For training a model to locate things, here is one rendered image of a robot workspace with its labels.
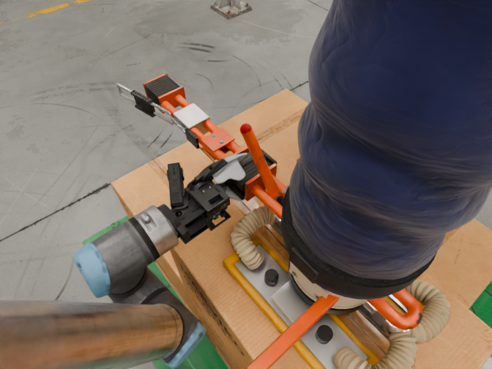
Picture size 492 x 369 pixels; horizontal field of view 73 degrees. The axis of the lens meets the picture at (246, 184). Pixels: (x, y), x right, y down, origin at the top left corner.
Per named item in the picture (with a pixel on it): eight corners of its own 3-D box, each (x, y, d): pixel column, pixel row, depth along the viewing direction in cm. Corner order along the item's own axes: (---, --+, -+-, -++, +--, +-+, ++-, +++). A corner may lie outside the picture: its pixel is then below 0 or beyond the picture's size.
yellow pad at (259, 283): (380, 365, 61) (389, 360, 57) (344, 408, 57) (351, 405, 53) (256, 238, 77) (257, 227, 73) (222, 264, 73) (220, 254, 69)
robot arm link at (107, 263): (80, 270, 63) (58, 247, 55) (139, 232, 68) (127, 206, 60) (104, 309, 59) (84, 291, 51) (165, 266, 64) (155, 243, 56)
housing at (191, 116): (212, 129, 84) (211, 116, 80) (189, 142, 81) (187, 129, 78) (196, 116, 87) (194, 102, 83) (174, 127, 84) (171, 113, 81)
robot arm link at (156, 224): (140, 233, 68) (127, 206, 60) (160, 219, 70) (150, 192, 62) (163, 264, 63) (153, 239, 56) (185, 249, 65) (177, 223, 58)
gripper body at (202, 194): (233, 216, 69) (185, 250, 64) (209, 190, 73) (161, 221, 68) (233, 194, 63) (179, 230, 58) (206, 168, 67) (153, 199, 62)
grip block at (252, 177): (278, 180, 74) (280, 162, 69) (244, 203, 70) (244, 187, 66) (253, 158, 78) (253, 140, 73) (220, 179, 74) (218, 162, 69)
